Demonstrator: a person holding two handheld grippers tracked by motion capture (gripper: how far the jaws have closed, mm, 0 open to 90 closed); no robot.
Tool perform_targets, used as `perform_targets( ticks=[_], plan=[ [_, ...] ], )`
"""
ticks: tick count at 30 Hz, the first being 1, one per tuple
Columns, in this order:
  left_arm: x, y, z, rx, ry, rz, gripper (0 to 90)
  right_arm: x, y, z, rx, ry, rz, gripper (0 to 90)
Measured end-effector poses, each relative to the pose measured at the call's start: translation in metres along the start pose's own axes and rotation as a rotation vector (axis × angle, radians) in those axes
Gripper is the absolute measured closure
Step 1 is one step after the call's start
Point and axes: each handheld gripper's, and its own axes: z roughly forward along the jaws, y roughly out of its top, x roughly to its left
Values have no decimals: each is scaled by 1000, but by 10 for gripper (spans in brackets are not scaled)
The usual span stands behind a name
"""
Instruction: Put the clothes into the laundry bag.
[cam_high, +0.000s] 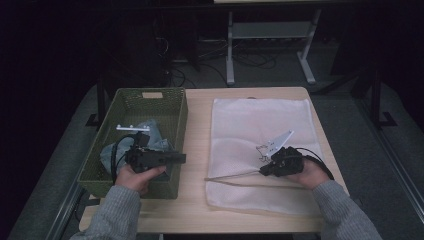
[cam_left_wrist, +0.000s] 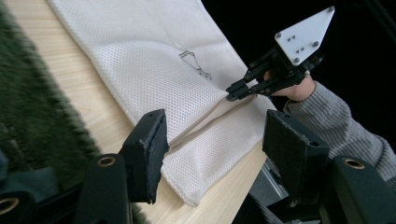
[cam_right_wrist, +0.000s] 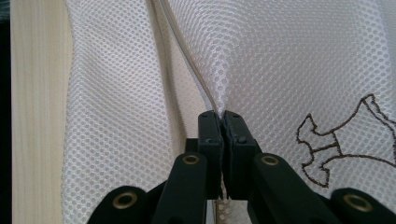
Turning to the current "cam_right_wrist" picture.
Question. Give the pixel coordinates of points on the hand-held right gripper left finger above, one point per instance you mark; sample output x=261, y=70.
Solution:
x=210, y=140

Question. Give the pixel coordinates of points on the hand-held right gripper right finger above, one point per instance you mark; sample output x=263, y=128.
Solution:
x=238, y=155

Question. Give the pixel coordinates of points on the white mesh laundry bag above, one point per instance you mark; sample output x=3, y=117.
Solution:
x=280, y=62

